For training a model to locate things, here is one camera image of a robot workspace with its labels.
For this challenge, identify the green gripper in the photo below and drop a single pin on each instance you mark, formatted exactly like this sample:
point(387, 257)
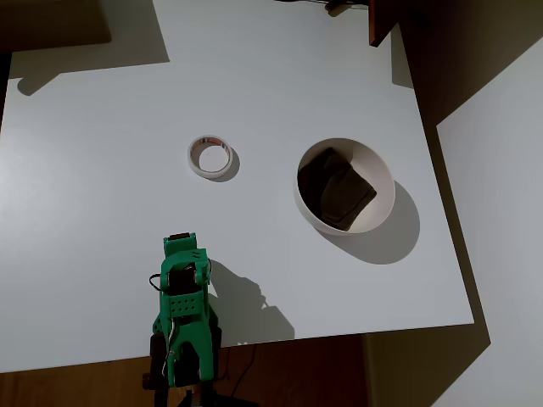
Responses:
point(181, 238)

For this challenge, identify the white masking tape roll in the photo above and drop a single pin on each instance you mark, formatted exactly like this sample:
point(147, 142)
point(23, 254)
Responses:
point(193, 166)

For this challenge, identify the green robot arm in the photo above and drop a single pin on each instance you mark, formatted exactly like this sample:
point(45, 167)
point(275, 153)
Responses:
point(186, 335)

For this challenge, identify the dark folded cloth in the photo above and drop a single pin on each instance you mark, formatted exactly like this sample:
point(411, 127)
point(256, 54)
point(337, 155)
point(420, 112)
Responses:
point(339, 191)

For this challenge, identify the white round bowl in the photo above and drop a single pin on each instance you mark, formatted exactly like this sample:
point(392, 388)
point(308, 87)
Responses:
point(375, 169)

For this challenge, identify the dark furniture panel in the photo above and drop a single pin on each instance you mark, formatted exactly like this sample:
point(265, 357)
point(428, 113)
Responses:
point(51, 21)

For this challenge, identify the brown wooden board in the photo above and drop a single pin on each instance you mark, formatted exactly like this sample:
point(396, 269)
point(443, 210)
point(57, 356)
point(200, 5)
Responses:
point(379, 21)

